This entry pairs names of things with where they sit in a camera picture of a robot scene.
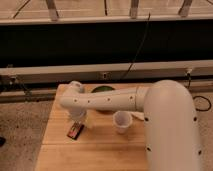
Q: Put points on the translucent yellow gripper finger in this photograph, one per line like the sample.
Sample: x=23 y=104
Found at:
x=89 y=121

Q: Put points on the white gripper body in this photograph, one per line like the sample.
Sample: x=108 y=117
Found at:
x=78 y=115

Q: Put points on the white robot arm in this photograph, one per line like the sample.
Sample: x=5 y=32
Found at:
x=171 y=121

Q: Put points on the green bowl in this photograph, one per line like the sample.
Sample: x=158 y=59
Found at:
x=102 y=89

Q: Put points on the white soap bar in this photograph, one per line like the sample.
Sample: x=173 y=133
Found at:
x=138 y=115

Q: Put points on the white rail bar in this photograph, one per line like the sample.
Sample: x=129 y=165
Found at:
x=102 y=72

